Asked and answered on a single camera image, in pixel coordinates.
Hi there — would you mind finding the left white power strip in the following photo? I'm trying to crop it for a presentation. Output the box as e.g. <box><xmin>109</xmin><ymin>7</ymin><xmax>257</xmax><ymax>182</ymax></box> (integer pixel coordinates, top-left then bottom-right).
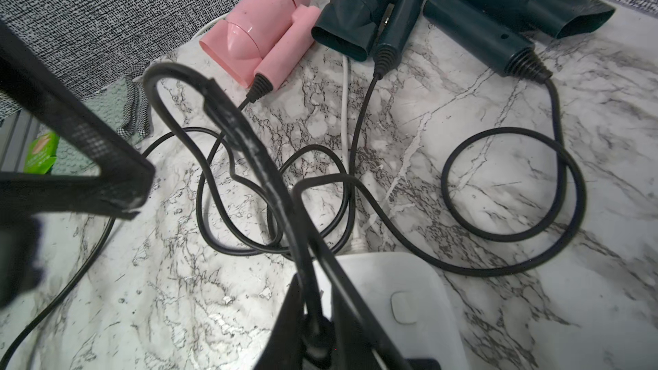
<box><xmin>314</xmin><ymin>253</ymin><xmax>469</xmax><ymax>369</ymax></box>

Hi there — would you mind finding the green snack packet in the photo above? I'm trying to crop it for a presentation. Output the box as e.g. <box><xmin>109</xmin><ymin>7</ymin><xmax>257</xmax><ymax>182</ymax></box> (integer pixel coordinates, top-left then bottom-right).
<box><xmin>23</xmin><ymin>132</ymin><xmax>60</xmax><ymax>175</ymax></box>

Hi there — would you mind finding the dark green dryer folded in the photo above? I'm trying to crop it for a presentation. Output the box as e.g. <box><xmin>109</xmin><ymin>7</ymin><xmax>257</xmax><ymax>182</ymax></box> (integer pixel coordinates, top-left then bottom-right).
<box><xmin>311</xmin><ymin>0</ymin><xmax>424</xmax><ymax>80</ymax></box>

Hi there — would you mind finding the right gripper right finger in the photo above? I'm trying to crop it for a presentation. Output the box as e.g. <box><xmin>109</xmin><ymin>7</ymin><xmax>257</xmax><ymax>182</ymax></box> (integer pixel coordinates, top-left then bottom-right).
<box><xmin>332</xmin><ymin>289</ymin><xmax>411</xmax><ymax>370</ymax></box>

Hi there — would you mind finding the grey green cloth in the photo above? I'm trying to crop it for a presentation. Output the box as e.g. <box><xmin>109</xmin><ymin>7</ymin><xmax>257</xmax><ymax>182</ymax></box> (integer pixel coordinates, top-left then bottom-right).
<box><xmin>51</xmin><ymin>76</ymin><xmax>152</xmax><ymax>176</ymax></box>

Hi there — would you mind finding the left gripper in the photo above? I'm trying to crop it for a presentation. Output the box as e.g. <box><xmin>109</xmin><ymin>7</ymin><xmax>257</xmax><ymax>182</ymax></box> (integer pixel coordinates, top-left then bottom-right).
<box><xmin>1</xmin><ymin>25</ymin><xmax>155</xmax><ymax>308</ymax></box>

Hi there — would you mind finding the black cord with plug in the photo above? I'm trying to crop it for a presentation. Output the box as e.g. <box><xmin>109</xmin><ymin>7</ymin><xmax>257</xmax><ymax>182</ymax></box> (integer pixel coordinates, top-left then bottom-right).
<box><xmin>141</xmin><ymin>61</ymin><xmax>412</xmax><ymax>370</ymax></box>

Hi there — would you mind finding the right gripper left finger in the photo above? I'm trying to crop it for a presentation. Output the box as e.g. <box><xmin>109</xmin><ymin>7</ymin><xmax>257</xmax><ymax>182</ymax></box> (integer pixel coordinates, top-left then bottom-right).
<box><xmin>254</xmin><ymin>275</ymin><xmax>303</xmax><ymax>370</ymax></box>

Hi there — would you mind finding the pink dryer left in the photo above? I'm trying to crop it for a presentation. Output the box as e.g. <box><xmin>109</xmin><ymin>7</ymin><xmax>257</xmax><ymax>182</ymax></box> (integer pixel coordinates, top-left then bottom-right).
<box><xmin>200</xmin><ymin>0</ymin><xmax>320</xmax><ymax>103</ymax></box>

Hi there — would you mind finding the dark green dryer back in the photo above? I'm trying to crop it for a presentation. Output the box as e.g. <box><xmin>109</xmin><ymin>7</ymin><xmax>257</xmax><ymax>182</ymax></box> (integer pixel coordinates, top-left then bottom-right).
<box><xmin>423</xmin><ymin>0</ymin><xmax>615</xmax><ymax>84</ymax></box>

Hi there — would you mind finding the green dryer black cord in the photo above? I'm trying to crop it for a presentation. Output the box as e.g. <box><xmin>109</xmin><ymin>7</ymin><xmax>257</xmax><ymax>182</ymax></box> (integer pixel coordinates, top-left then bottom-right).
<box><xmin>194</xmin><ymin>74</ymin><xmax>381</xmax><ymax>258</ymax></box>

